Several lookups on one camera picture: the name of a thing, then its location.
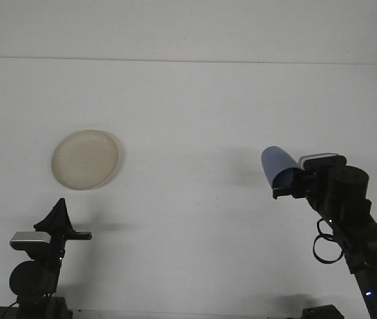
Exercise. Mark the pale blue cup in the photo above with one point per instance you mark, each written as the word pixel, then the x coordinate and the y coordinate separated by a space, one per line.
pixel 276 159

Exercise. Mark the pale round plate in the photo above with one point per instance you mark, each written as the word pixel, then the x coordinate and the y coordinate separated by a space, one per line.
pixel 85 159

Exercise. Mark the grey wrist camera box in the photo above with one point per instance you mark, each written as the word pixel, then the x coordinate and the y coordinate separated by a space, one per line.
pixel 28 237
pixel 321 159

